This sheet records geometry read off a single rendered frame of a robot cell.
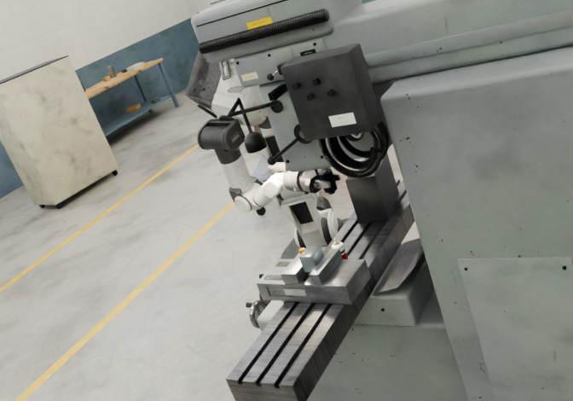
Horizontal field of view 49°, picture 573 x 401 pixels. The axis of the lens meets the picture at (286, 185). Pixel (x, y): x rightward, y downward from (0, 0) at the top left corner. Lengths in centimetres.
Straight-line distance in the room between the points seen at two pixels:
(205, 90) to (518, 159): 127
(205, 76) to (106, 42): 941
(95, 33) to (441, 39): 1029
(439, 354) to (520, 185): 74
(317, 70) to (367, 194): 89
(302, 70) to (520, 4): 55
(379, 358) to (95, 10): 1020
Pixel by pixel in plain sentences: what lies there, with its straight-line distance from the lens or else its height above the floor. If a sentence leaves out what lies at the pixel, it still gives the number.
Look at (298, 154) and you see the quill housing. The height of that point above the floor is 138.
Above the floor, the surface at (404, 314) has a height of 80.
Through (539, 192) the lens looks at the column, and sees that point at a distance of 171.
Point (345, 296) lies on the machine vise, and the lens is 198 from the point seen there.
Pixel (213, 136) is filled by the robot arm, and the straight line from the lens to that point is 242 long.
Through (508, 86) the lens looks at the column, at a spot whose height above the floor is 153.
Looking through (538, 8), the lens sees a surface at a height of 167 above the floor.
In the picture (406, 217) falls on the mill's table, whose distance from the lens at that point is 246.
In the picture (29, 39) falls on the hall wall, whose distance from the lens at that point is 1090.
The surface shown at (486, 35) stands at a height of 163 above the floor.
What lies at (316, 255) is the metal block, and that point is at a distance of 203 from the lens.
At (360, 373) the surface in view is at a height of 52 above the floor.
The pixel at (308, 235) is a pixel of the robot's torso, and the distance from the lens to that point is 303.
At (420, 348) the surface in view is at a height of 66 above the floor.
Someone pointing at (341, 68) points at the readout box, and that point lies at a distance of 156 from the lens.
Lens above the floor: 201
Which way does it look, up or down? 20 degrees down
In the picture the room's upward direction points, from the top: 20 degrees counter-clockwise
